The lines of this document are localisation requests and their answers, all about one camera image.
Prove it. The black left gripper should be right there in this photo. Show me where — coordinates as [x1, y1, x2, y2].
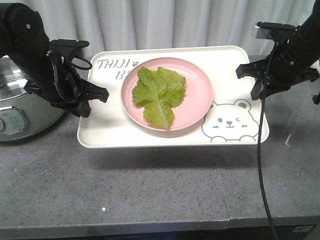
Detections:
[24, 53, 110, 118]

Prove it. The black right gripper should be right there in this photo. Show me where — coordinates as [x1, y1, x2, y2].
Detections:
[235, 37, 320, 101]

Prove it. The pink round plate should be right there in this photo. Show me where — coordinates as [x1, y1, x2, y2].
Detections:
[120, 57, 213, 132]

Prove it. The green lettuce leaf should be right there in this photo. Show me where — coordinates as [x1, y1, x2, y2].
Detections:
[132, 66, 187, 130]

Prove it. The cream bear serving tray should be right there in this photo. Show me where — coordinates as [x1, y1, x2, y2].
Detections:
[77, 45, 269, 149]

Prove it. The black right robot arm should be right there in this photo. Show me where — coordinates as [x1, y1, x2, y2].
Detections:
[236, 0, 320, 100]

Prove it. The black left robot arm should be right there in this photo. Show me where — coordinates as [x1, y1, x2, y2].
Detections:
[0, 3, 109, 118]

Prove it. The green electric cooking pot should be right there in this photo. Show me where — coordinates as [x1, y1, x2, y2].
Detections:
[0, 55, 65, 142]

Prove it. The grey pleated curtain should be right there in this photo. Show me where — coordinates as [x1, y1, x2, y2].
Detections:
[24, 0, 316, 57]

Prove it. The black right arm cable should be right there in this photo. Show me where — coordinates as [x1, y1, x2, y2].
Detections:
[257, 42, 280, 240]

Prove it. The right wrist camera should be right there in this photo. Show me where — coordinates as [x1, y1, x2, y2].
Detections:
[251, 21, 297, 43]

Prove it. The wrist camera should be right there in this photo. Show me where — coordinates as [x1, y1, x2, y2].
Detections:
[50, 39, 90, 57]
[251, 21, 297, 43]

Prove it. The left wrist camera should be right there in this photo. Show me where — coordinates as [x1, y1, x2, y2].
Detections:
[50, 39, 90, 57]

